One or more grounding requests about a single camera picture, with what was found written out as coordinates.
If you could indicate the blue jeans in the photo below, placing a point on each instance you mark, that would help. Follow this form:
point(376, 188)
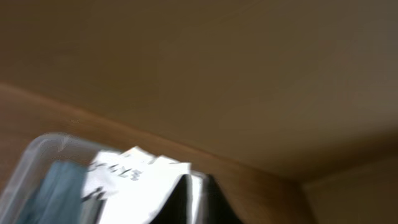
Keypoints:
point(57, 200)

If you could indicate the white printed t-shirt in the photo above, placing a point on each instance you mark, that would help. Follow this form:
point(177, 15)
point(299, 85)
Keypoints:
point(135, 185)

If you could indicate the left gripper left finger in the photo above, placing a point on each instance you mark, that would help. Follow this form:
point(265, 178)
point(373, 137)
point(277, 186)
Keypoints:
point(176, 208)

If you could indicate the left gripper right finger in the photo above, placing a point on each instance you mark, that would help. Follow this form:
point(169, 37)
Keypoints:
point(215, 208)

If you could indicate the clear plastic storage bin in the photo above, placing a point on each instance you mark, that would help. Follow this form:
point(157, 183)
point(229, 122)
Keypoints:
point(48, 148)

